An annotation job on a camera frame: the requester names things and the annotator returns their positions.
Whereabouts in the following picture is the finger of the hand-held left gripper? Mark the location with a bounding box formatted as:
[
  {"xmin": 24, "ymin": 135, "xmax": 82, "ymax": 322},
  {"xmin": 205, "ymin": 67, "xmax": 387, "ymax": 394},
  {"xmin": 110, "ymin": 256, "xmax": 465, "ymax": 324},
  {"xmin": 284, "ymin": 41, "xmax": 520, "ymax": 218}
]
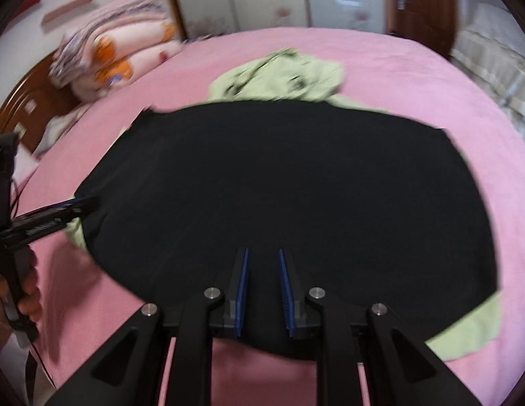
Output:
[{"xmin": 55, "ymin": 196, "xmax": 99, "ymax": 223}]

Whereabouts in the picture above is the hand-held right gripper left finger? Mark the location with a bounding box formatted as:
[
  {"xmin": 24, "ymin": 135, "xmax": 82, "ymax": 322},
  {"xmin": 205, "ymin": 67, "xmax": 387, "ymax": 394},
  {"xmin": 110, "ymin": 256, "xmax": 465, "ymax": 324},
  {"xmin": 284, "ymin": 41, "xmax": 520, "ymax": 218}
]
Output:
[{"xmin": 44, "ymin": 247, "xmax": 249, "ymax": 406}]

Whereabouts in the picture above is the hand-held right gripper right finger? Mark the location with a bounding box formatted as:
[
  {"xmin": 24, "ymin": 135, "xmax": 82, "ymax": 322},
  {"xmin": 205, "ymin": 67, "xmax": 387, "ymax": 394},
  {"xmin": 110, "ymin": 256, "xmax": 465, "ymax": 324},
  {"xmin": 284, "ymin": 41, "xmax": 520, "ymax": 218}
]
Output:
[{"xmin": 279, "ymin": 249, "xmax": 479, "ymax": 406}]

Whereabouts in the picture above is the light green black-lined hooded jacket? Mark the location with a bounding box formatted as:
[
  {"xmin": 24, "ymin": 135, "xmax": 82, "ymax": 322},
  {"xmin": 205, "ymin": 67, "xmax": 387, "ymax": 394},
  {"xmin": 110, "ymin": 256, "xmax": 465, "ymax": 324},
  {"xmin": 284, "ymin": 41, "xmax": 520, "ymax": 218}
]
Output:
[{"xmin": 65, "ymin": 48, "xmax": 502, "ymax": 362}]

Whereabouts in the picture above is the person's left hand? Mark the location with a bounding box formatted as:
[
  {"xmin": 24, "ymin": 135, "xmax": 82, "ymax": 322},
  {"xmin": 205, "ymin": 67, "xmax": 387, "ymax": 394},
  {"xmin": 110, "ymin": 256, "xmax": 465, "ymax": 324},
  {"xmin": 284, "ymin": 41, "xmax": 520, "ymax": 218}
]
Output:
[{"xmin": 0, "ymin": 261, "xmax": 44, "ymax": 347}]

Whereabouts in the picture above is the white cloth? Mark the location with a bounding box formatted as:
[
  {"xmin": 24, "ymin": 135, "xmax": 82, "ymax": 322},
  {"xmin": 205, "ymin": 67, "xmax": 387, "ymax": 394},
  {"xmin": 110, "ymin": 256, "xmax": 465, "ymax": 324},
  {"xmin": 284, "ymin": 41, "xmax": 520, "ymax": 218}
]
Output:
[{"xmin": 34, "ymin": 106, "xmax": 89, "ymax": 157}]

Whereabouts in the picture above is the wooden headboard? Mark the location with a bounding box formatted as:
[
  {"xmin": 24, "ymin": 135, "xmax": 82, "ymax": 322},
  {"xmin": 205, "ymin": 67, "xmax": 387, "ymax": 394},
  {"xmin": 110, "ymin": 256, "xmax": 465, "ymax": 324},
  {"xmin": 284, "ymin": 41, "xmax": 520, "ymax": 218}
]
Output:
[{"xmin": 0, "ymin": 55, "xmax": 81, "ymax": 153}]

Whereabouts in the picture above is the stack of folded patterned quilts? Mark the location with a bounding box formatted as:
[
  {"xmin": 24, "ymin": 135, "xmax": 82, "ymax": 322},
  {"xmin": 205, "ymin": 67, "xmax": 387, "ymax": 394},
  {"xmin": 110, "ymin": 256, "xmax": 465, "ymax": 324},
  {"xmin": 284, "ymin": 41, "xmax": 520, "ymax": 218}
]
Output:
[{"xmin": 48, "ymin": 0, "xmax": 182, "ymax": 102}]

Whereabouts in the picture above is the pink bed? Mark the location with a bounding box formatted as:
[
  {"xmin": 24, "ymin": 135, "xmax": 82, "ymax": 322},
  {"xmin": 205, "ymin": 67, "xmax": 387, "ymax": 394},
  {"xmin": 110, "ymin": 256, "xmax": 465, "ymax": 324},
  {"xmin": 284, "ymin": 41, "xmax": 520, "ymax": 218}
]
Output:
[{"xmin": 8, "ymin": 26, "xmax": 525, "ymax": 406}]

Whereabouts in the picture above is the brown wooden door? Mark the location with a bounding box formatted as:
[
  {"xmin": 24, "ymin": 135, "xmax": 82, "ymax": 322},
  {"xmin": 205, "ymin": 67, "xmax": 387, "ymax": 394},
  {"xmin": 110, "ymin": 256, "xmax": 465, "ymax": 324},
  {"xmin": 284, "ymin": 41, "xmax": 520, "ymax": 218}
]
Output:
[{"xmin": 387, "ymin": 0, "xmax": 458, "ymax": 58}]

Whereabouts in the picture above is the dark cable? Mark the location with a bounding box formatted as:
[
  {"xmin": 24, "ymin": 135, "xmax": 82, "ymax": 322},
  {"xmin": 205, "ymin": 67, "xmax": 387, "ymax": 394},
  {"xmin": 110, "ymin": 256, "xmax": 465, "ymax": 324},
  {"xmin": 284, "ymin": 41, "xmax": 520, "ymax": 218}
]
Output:
[{"xmin": 17, "ymin": 332, "xmax": 58, "ymax": 390}]

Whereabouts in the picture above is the pink wall shelf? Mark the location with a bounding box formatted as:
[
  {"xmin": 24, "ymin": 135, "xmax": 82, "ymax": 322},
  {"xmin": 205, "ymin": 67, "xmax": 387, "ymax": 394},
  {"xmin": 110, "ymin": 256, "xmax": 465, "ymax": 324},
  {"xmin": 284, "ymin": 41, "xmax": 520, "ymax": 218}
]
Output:
[{"xmin": 41, "ymin": 0, "xmax": 101, "ymax": 26}]

